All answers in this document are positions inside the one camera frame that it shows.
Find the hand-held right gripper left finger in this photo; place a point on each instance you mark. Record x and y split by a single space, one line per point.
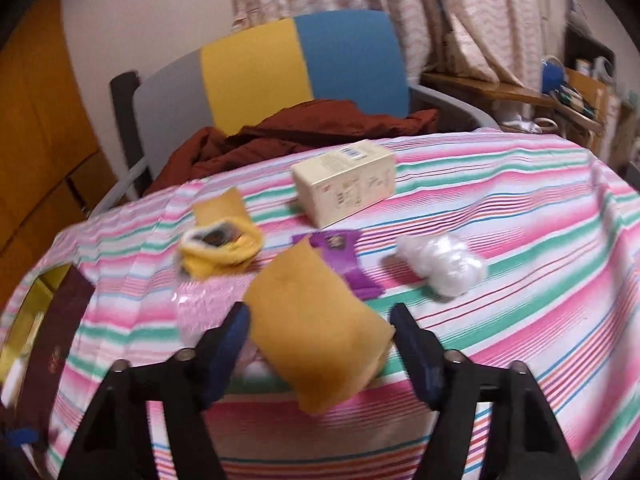
227 350

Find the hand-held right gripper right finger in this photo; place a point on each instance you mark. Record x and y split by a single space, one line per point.
417 355

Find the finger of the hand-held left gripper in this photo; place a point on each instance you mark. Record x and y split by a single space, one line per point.
21 436

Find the pink clear packet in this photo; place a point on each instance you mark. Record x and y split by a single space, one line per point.
210 305

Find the yellow pouch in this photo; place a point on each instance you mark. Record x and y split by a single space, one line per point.
310 320
220 207

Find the yellow packet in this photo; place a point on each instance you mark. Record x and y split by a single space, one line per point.
235 255

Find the gold-lined tin box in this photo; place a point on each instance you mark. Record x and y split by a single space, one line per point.
55 340

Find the purple packet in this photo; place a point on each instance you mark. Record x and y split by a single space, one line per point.
345 255

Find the cream cardboard box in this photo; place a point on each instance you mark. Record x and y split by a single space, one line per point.
345 185

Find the striped tablecloth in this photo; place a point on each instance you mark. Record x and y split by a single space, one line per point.
500 210

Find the red-brown garment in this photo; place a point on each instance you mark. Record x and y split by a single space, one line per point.
300 130

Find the wooden shelf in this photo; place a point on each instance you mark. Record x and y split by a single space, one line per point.
480 87

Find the grey yellow blue chair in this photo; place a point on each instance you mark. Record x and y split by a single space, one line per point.
250 75

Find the wooden wardrobe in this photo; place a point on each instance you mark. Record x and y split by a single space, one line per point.
35 135

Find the blue plastic item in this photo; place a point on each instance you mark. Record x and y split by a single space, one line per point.
554 76

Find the brown cardboard box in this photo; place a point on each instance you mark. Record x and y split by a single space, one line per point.
587 90

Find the black shelf unit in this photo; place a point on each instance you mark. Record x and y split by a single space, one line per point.
585 45

